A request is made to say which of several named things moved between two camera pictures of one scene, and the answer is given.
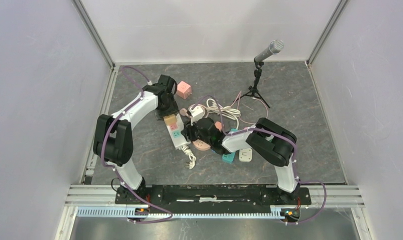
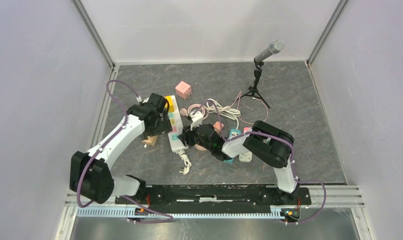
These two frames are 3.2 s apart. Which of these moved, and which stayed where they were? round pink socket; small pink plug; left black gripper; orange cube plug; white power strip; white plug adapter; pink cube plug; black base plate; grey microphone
Moved: white power strip; left black gripper; orange cube plug
Stayed: grey microphone; black base plate; small pink plug; white plug adapter; pink cube plug; round pink socket
